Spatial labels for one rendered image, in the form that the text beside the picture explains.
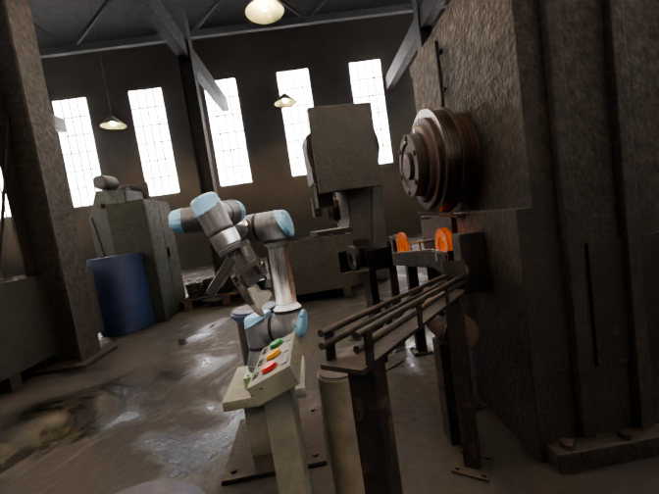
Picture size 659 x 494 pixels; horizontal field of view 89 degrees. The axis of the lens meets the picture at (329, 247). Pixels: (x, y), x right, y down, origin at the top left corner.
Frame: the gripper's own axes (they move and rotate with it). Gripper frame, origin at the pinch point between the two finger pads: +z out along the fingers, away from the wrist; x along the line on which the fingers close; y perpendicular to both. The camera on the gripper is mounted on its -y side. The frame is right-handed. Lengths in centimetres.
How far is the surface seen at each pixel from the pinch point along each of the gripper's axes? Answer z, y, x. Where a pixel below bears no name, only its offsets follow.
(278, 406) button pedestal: 20.5, -3.9, -12.2
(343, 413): 31.8, 8.5, -9.4
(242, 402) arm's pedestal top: 32, -30, 33
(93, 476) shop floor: 35, -106, 49
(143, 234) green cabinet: -99, -152, 319
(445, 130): -22, 89, 38
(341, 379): 23.8, 12.2, -9.1
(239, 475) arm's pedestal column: 56, -44, 30
